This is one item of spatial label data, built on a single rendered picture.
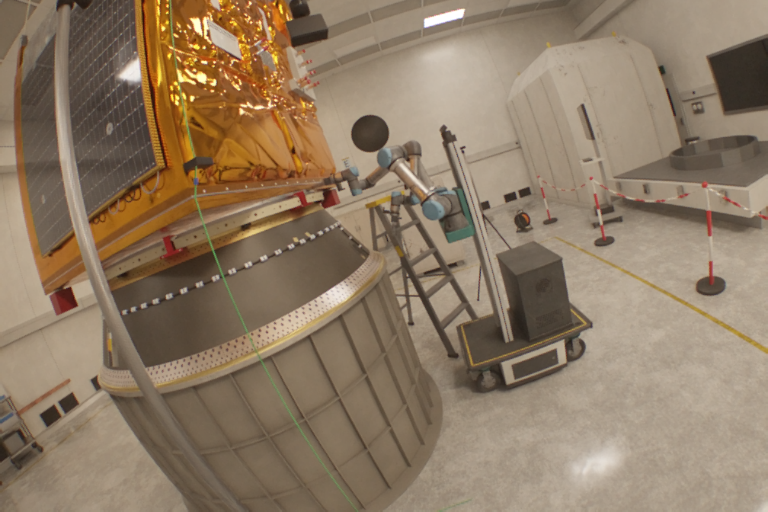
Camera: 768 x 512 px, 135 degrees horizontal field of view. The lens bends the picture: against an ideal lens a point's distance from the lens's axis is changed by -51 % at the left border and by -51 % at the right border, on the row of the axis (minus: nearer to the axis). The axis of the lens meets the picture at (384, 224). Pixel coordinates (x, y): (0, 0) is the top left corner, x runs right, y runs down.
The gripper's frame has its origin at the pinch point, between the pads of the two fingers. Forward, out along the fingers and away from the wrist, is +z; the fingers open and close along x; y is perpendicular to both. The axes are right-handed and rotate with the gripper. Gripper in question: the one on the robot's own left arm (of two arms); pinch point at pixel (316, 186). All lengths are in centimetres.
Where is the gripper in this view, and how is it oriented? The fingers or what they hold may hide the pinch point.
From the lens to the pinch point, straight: 229.6
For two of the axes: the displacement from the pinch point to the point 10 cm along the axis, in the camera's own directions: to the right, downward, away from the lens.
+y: -3.3, -9.4, -1.0
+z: -9.4, 3.1, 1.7
